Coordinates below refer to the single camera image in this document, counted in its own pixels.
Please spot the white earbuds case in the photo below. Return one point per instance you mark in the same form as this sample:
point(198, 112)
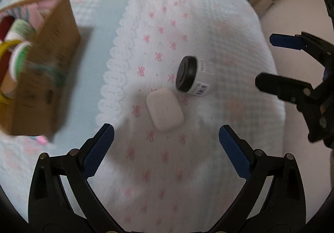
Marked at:
point(164, 110)

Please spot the small red jar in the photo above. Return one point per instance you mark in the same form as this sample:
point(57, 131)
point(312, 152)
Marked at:
point(4, 64)

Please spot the pink bow printed bedsheet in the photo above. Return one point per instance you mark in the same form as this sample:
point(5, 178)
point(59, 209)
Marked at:
point(161, 13)

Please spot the green label white jar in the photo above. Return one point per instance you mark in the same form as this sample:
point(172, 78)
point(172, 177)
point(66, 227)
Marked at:
point(21, 58)

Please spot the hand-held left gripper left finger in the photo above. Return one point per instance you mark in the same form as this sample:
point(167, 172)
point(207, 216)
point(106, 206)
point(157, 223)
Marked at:
point(97, 152)

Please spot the brown cardboard box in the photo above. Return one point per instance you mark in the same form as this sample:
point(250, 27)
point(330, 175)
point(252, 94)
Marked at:
point(49, 66)

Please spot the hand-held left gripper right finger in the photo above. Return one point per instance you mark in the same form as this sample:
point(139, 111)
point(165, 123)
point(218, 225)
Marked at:
point(234, 154)

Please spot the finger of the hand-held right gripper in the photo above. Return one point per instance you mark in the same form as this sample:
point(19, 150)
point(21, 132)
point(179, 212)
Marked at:
point(287, 41)
point(287, 85)

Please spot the pale green round jar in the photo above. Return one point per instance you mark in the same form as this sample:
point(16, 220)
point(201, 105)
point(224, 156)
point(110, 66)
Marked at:
point(23, 28)

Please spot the black lid white jar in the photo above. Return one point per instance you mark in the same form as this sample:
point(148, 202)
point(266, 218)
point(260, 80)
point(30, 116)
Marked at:
point(186, 73)

